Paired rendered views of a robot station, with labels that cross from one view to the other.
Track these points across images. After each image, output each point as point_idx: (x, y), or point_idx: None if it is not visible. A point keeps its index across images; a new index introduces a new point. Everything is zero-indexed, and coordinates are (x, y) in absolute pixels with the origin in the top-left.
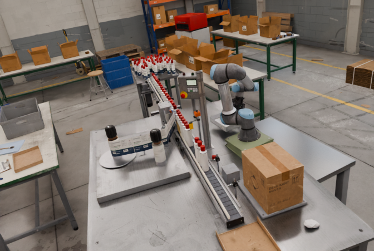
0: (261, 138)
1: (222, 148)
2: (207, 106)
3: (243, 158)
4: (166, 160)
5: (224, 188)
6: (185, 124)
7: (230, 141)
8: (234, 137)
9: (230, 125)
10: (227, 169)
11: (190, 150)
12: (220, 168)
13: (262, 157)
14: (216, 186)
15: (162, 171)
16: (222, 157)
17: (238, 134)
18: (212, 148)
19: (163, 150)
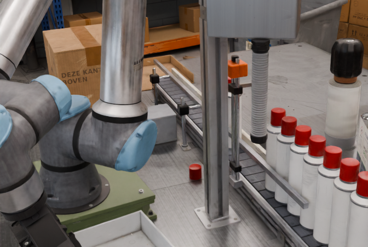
0: (38, 173)
1: (166, 206)
2: None
3: None
4: (326, 138)
5: (174, 103)
6: (283, 109)
7: (137, 181)
8: (120, 195)
9: (118, 219)
10: (163, 109)
11: (264, 150)
12: (179, 155)
13: (96, 36)
14: (189, 105)
15: (321, 127)
16: (170, 179)
17: (102, 199)
18: (200, 208)
19: (327, 103)
